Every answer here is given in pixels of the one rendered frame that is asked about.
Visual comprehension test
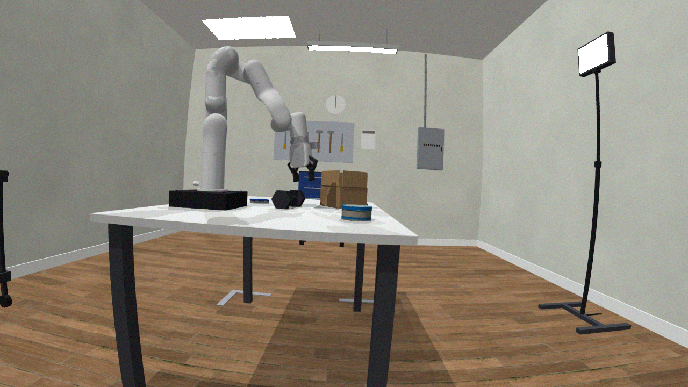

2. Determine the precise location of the open brown cardboard box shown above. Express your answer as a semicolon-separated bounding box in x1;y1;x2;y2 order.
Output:
320;170;368;209

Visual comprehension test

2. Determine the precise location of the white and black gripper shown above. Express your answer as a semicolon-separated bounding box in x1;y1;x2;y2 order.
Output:
288;142;318;182

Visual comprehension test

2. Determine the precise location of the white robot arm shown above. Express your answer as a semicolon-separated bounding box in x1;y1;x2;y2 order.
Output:
193;46;320;192

